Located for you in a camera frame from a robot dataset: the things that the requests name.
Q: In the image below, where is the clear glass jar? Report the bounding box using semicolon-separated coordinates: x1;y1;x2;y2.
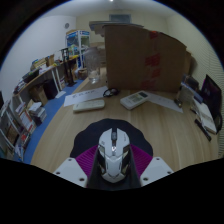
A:
83;46;103;84

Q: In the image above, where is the large brown cardboard box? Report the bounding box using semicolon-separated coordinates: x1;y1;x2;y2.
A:
103;23;188;94

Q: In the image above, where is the blue book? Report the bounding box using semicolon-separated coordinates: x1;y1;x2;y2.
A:
189;87;204;104

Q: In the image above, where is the black stand rack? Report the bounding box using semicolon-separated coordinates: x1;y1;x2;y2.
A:
59;46;78;88

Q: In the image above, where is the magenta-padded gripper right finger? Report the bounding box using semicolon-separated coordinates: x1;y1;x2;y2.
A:
128;143;174;188

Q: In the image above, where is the black round mouse pad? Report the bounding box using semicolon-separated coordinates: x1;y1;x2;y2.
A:
69;118;154;191

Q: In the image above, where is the white gaming computer mouse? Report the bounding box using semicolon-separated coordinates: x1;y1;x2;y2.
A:
97;127;132;184

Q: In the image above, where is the plain white remote control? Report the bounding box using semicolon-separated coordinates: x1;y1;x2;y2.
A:
72;99;106;113

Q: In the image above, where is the cluttered shelf unit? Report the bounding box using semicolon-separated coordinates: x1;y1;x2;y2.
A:
0;54;66;163

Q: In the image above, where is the black coiled cable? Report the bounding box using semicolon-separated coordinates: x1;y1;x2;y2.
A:
102;87;120;98

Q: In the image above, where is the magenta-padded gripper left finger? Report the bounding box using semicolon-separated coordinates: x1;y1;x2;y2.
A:
53;143;101;188

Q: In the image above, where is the blue framed display cabinet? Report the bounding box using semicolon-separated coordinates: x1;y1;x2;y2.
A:
65;29;91;61

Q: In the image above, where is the clear plastic container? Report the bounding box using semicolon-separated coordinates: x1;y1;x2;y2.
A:
179;83;196;104

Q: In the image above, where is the wall window vent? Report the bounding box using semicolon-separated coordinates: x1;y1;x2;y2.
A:
109;13;132;24

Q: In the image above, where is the white remote control with buttons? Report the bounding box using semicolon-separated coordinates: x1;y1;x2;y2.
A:
119;90;150;111

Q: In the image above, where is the dark laptop screen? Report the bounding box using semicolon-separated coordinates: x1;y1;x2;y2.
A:
200;74;223;118

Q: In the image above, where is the open white book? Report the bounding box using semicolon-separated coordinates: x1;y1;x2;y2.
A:
193;98;218;134

